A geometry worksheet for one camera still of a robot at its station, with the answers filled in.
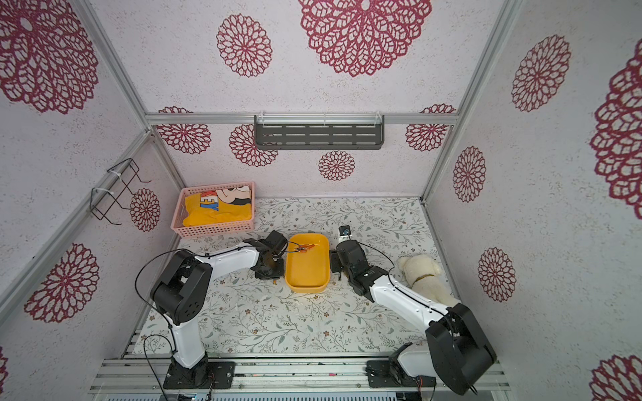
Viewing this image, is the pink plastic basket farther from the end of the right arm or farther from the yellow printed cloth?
the end of the right arm

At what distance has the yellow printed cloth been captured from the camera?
3.39ft

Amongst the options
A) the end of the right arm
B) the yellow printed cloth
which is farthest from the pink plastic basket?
the end of the right arm

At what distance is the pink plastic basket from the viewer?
1039mm
